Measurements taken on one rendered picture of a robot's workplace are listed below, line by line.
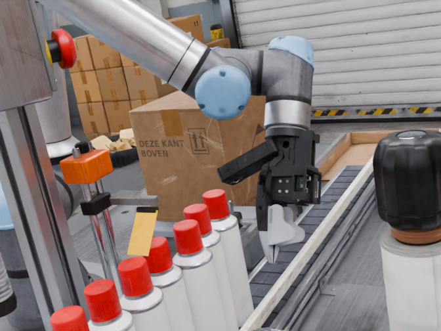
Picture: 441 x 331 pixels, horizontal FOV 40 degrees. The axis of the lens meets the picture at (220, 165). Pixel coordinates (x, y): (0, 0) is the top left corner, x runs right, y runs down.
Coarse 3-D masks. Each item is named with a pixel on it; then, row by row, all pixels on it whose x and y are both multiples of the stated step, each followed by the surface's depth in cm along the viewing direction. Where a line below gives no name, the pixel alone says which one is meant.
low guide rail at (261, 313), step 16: (368, 176) 132; (352, 192) 122; (336, 208) 114; (320, 224) 108; (320, 240) 105; (304, 256) 98; (288, 272) 93; (272, 288) 89; (288, 288) 92; (272, 304) 87; (256, 320) 82
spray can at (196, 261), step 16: (176, 224) 75; (192, 224) 74; (176, 240) 74; (192, 240) 73; (176, 256) 75; (192, 256) 74; (208, 256) 74; (192, 272) 73; (208, 272) 74; (192, 288) 74; (208, 288) 74; (192, 304) 75; (208, 304) 75; (208, 320) 75; (224, 320) 77
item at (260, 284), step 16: (352, 176) 139; (336, 192) 131; (320, 208) 124; (304, 224) 118; (336, 224) 115; (304, 240) 111; (288, 256) 106; (272, 272) 102; (304, 272) 100; (256, 288) 97; (256, 304) 93; (272, 320) 88
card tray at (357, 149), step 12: (360, 132) 176; (372, 132) 174; (384, 132) 173; (348, 144) 176; (360, 144) 176; (372, 144) 174; (336, 156) 166; (348, 156) 168; (360, 156) 166; (324, 168) 158; (336, 168) 160; (324, 180) 153
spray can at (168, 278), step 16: (160, 240) 71; (144, 256) 70; (160, 256) 70; (160, 272) 70; (176, 272) 71; (160, 288) 70; (176, 288) 70; (176, 304) 71; (176, 320) 71; (192, 320) 74
